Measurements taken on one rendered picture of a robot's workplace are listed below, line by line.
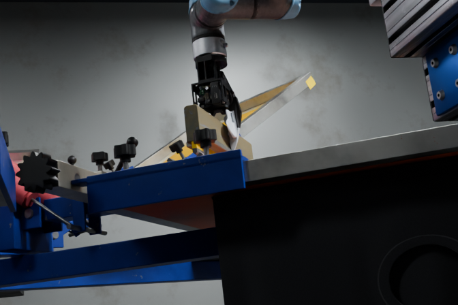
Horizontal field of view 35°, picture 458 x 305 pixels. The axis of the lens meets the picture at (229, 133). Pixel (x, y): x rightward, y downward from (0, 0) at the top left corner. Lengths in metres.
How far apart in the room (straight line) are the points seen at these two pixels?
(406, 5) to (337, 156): 0.37
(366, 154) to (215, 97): 0.45
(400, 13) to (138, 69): 4.27
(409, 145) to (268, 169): 0.24
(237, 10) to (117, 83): 3.58
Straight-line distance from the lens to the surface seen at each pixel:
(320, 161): 1.24
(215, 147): 1.48
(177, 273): 2.35
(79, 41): 5.20
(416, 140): 1.22
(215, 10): 1.54
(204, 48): 1.61
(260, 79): 5.31
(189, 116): 1.43
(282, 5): 1.59
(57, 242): 2.10
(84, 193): 1.44
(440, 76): 0.95
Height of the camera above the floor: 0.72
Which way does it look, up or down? 15 degrees up
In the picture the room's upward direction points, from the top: 6 degrees counter-clockwise
